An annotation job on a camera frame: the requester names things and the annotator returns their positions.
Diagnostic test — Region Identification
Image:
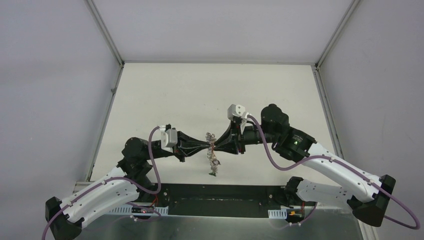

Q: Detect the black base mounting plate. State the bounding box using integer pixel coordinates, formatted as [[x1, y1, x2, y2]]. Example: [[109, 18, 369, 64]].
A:
[[120, 182, 316, 220]]

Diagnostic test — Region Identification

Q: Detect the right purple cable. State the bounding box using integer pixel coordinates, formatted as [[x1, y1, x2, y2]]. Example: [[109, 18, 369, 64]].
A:
[[246, 114, 421, 230]]

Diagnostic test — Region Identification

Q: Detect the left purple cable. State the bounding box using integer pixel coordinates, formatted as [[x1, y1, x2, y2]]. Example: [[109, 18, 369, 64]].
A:
[[41, 125, 163, 240]]

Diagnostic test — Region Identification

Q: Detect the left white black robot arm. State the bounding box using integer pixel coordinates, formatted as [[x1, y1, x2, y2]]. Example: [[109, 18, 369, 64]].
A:
[[41, 124, 210, 240]]

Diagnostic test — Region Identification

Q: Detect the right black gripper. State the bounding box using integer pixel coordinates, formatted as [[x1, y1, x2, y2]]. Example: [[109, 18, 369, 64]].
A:
[[213, 119, 279, 155]]

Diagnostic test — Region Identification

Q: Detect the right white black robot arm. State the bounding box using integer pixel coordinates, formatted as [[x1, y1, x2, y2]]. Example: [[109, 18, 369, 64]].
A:
[[214, 103, 396, 227]]

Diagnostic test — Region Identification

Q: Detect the white slotted cable duct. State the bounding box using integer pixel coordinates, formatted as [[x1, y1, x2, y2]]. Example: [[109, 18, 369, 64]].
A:
[[106, 204, 169, 217]]

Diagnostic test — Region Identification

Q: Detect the purple cable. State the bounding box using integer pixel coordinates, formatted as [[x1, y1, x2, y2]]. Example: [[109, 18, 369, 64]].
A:
[[246, 114, 421, 230], [41, 125, 163, 240]]

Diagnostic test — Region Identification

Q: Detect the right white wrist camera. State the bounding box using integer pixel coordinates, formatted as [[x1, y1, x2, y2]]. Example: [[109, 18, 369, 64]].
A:
[[227, 104, 249, 121]]

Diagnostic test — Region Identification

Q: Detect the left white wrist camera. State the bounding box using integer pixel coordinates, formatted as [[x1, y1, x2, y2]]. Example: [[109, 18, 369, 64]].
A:
[[159, 124, 178, 153]]

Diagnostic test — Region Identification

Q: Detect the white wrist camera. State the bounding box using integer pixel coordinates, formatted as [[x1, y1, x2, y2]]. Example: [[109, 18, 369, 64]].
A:
[[227, 104, 249, 121], [159, 124, 178, 153]]

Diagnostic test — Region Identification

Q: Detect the metal disc keyring holder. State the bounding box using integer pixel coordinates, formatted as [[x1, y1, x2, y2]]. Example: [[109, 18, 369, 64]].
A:
[[205, 132, 221, 175]]

